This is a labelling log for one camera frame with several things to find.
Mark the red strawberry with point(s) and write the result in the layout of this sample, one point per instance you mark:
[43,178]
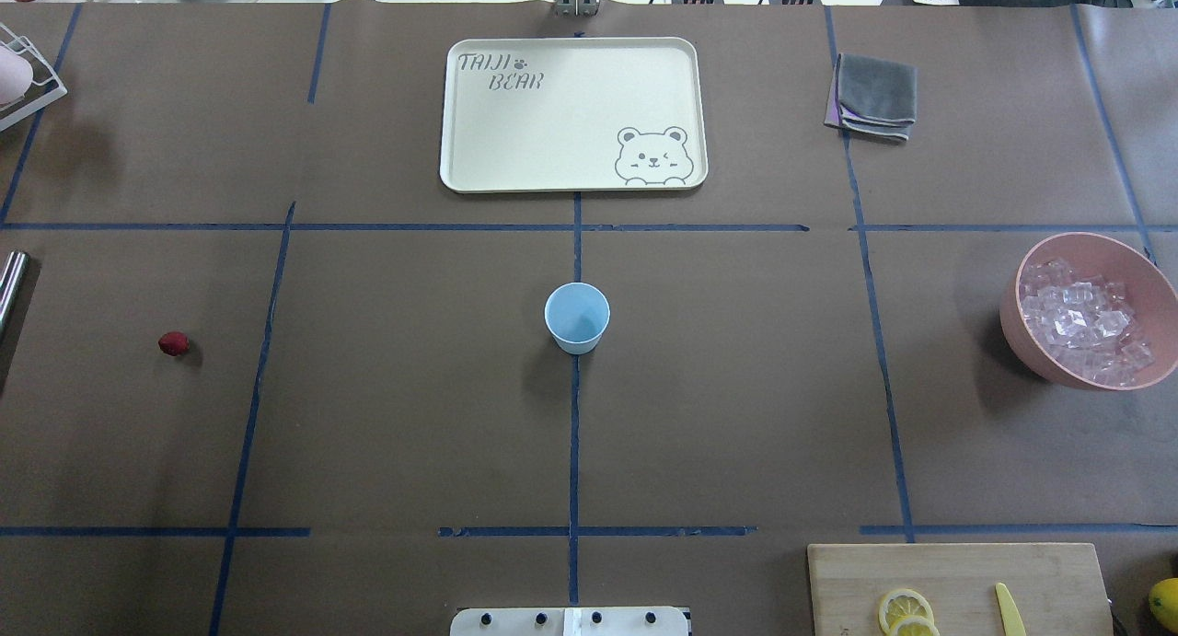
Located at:
[174,343]

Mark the light blue cup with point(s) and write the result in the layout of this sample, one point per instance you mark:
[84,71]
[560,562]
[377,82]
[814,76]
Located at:
[577,315]

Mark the pile of ice cubes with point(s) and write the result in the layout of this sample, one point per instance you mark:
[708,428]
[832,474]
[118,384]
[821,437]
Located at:
[1085,323]

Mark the white cup rack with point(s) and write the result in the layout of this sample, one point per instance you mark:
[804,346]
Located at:
[47,85]

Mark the pink cup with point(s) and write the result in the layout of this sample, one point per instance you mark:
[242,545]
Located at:
[16,75]

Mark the cream bear tray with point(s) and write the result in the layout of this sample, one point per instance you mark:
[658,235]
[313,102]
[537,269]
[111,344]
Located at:
[573,114]

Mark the folded grey cloth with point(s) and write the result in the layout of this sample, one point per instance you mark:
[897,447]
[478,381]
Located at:
[872,97]

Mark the lemon slices row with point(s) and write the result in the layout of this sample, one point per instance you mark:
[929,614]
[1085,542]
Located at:
[904,611]

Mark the pink bowl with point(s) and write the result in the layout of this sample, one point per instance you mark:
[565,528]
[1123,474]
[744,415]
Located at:
[1148,292]

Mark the yellow plastic knife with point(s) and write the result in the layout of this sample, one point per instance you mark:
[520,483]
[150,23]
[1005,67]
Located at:
[1011,619]

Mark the wooden cutting board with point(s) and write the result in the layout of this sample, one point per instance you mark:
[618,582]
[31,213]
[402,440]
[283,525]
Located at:
[1058,587]

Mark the yellow lemon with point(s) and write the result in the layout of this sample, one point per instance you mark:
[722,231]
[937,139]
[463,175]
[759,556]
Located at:
[1163,604]

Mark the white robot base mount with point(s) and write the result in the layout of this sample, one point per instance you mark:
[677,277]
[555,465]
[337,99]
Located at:
[625,620]

